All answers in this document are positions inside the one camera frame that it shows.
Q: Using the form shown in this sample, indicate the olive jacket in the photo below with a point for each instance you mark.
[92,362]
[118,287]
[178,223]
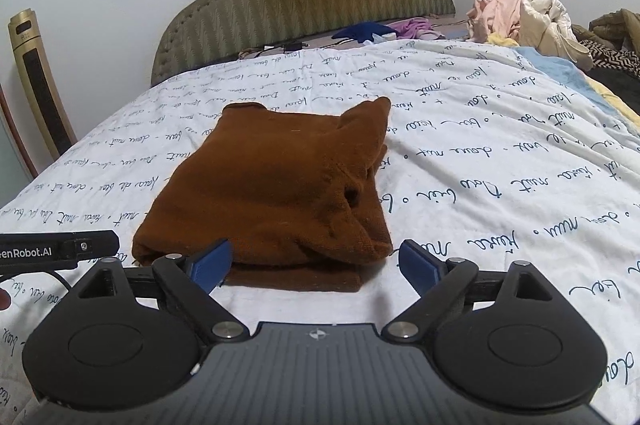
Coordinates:
[615,27]

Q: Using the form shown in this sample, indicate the person's left hand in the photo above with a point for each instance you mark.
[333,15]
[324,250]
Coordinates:
[4,300]

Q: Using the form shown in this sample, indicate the purple cloth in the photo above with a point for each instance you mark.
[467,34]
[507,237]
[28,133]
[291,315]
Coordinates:
[415,27]

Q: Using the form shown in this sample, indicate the brown knit sweater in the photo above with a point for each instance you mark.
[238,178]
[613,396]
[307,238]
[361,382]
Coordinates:
[260,185]

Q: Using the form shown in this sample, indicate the white script-printed blanket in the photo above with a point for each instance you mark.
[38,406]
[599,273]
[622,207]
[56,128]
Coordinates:
[500,165]

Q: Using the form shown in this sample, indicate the dark blue cloth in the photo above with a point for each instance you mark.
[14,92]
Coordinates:
[362,31]

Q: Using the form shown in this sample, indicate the black zigzag patterned cloth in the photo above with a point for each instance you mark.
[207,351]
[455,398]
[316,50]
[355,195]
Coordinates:
[617,57]

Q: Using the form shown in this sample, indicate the light blue cloth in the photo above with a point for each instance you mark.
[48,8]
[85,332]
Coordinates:
[560,72]

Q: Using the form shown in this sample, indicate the dark grey cloth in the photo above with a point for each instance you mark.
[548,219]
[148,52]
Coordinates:
[620,85]

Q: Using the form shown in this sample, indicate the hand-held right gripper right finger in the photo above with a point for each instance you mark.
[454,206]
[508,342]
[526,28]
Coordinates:
[420,267]

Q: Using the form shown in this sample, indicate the gold tower air conditioner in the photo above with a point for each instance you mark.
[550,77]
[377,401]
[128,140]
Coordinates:
[37,80]

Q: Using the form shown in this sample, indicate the pale crumpled cloth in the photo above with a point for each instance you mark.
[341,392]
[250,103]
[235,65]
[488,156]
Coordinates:
[385,37]

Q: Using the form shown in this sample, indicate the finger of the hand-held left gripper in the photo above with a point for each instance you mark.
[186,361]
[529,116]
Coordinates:
[95,244]

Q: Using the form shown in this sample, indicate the pink clothes pile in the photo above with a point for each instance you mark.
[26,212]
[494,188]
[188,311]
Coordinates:
[497,12]

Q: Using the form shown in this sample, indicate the cream padded jacket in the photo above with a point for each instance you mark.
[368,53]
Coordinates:
[550,30]

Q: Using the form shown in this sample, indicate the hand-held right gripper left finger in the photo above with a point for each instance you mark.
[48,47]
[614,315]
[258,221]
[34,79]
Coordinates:
[212,267]

